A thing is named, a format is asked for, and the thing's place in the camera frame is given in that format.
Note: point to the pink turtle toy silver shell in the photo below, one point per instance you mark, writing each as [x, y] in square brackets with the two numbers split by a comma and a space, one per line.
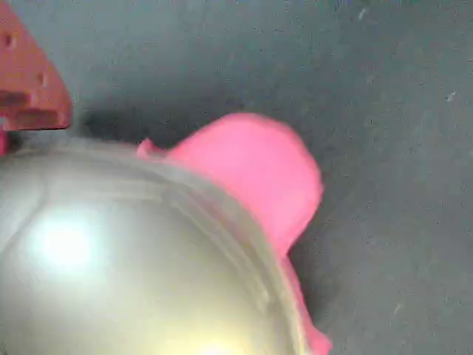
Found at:
[148, 240]

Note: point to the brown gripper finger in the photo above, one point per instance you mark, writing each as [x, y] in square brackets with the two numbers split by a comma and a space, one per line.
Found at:
[33, 74]

